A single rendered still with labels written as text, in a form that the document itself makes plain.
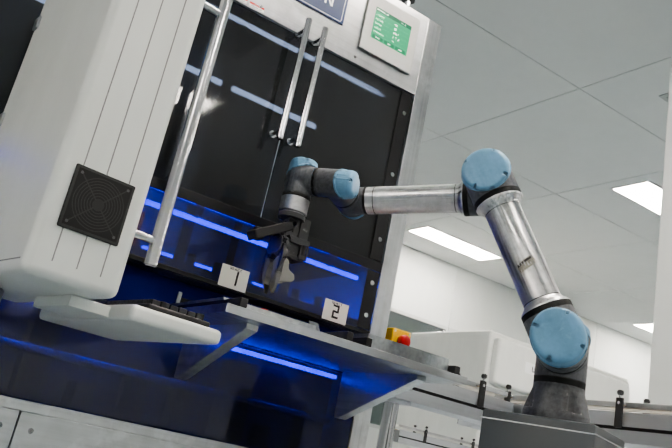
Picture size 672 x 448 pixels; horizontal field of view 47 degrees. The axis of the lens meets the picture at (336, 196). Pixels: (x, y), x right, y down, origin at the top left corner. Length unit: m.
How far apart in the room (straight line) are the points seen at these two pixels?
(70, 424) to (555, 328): 1.12
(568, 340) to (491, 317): 7.47
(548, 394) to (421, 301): 6.69
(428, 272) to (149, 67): 7.22
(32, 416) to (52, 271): 0.63
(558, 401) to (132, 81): 1.12
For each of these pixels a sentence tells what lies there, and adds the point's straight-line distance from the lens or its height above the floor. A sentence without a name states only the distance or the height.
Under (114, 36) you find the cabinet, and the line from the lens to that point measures 1.51.
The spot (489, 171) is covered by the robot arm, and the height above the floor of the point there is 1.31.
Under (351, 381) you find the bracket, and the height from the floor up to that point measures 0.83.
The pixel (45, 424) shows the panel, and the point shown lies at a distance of 1.96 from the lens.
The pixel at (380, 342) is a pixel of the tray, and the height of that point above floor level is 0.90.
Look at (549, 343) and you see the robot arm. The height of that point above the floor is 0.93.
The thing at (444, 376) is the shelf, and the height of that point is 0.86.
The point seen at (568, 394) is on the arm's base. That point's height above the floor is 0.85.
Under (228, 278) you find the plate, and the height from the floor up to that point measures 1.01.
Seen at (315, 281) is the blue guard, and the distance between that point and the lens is 2.25.
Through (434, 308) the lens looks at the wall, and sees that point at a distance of 8.59.
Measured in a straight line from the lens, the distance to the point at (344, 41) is 2.49.
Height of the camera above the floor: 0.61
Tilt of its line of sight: 19 degrees up
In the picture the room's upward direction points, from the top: 12 degrees clockwise
